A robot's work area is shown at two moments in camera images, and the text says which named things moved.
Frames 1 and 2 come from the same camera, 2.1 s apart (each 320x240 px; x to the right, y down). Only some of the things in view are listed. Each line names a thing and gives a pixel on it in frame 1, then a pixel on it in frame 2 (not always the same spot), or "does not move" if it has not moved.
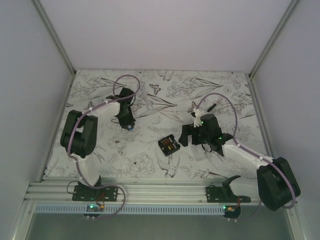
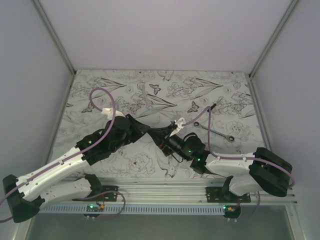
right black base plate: x=224 y=194 does not move
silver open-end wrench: x=149 y=105 does not move
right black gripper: x=187 y=130 → x=159 y=135
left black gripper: x=130 y=122 → x=139 y=129
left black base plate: x=83 y=193 does not move
